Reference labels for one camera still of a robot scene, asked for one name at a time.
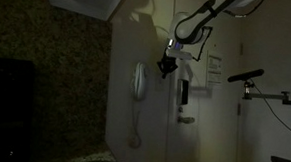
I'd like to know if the granite kitchen counter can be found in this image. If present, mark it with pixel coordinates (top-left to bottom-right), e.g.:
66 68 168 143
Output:
27 144 136 162

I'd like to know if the black bar stereo camera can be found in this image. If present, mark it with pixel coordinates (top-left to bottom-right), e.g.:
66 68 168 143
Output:
227 66 265 85

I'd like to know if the coiled telephone cord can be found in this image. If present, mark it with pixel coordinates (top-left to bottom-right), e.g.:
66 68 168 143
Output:
127 99 144 149

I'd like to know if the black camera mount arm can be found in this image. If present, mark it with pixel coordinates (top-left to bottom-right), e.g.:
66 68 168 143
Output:
241 80 291 107

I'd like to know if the grey wall telephone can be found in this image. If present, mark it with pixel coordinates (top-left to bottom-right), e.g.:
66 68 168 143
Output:
129 60 151 103

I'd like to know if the white paper door notice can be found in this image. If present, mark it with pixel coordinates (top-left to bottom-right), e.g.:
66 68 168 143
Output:
204 49 225 90

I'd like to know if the metal lever door handle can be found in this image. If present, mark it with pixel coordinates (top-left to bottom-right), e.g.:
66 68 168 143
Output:
176 115 196 126

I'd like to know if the thin black camera cable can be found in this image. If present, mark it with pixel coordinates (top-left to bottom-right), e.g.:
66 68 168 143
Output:
249 84 291 141

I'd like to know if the white wall light switch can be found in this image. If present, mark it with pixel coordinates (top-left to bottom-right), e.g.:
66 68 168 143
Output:
154 71 167 92

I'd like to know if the white door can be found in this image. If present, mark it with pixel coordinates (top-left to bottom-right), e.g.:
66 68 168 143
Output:
165 0 248 162

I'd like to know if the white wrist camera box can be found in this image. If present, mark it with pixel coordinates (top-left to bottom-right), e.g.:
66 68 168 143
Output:
166 50 193 62

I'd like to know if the black countertop appliance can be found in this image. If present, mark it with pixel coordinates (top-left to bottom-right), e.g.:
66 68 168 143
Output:
0 56 37 162

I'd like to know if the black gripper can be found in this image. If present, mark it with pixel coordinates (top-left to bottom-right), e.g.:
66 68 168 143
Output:
156 55 180 81

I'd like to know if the white-bottomed wall cabinet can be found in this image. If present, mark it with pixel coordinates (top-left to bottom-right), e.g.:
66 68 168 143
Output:
44 0 129 23

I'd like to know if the black electronic door lock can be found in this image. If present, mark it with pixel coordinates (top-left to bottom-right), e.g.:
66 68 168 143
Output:
176 78 191 107

